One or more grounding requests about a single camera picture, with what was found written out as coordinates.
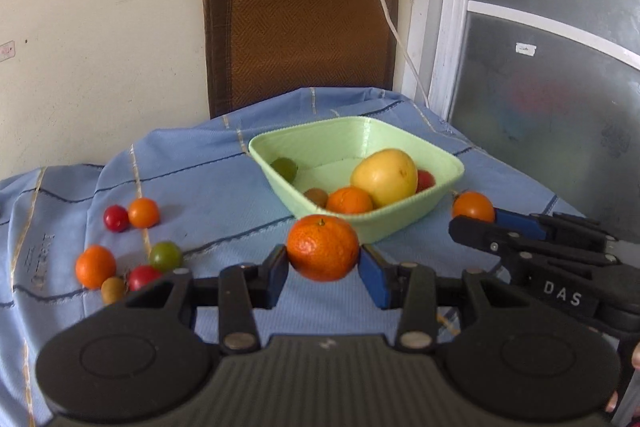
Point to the pale wall sticker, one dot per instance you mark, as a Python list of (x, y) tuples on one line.
[(6, 51)]

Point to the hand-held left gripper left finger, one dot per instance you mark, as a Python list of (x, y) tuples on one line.
[(278, 276)]

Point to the person's right hand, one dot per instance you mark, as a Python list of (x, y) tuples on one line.
[(635, 356)]

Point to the light green square bowl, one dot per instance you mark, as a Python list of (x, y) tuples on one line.
[(345, 152)]

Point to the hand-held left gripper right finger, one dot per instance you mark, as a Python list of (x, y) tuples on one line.
[(376, 279)]

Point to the white door frame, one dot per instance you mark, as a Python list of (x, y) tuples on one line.
[(452, 7)]

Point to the blue checked tablecloth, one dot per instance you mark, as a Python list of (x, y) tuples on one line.
[(210, 187)]

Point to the brown woven chair back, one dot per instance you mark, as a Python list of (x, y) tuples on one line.
[(300, 27)]

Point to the large orange mandarin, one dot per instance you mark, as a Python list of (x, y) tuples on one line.
[(322, 248)]

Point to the orange cherry tomato with stem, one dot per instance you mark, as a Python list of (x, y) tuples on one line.
[(473, 207)]

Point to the red cherry tomato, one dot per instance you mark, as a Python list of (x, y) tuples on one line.
[(116, 218), (142, 278), (426, 180)]

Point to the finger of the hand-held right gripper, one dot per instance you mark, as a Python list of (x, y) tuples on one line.
[(480, 237), (520, 223)]

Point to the yellow apple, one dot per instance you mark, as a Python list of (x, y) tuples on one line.
[(385, 177)]

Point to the white sticker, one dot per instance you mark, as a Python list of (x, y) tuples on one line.
[(526, 49)]

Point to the green cherry tomato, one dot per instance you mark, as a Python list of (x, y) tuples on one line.
[(165, 256), (284, 168)]

